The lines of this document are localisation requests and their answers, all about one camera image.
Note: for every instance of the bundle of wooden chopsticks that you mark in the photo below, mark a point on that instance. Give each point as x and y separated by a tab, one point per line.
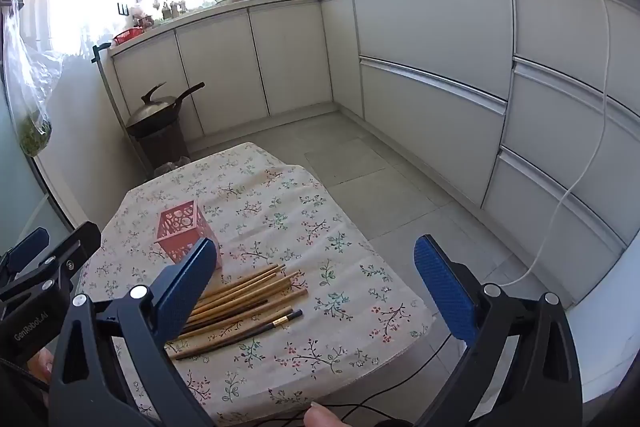
240	289

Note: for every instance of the person's right hand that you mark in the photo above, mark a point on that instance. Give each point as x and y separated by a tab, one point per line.
325	416

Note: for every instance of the crumpled clear plastic bag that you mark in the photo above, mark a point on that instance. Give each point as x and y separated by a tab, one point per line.
170	167

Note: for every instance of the group of small jars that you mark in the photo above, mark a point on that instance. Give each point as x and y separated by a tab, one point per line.
172	9

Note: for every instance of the black chopstick gold band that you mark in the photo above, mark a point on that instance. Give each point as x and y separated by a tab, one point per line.
292	316

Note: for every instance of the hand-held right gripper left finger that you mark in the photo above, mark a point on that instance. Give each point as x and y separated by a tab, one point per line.
185	292

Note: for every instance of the person's left hand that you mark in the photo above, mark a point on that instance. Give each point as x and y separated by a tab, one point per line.
45	364

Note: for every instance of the red plastic basket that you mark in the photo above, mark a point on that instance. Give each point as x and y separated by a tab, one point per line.
127	37

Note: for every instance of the plastic bag of greens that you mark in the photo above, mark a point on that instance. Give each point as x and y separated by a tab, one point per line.
32	137

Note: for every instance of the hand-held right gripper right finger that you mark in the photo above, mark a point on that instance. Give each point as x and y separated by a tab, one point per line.
445	292

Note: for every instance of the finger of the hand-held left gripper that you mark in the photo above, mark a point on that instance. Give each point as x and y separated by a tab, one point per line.
30	243
75	247

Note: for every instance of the brown plastic bin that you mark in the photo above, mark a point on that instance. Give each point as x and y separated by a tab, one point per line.
160	147

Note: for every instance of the frosted glass sliding door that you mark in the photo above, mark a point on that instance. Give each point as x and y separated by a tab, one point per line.
20	187

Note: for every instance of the pink chopstick holder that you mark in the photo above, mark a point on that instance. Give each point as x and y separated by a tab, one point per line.
182	227

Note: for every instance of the white kitchen cabinets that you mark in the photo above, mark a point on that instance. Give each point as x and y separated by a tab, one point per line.
425	32

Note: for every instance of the steel wok lid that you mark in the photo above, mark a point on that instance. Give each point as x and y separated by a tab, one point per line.
150	109

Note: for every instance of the floral tablecloth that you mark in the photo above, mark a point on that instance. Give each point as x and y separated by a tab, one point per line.
300	232

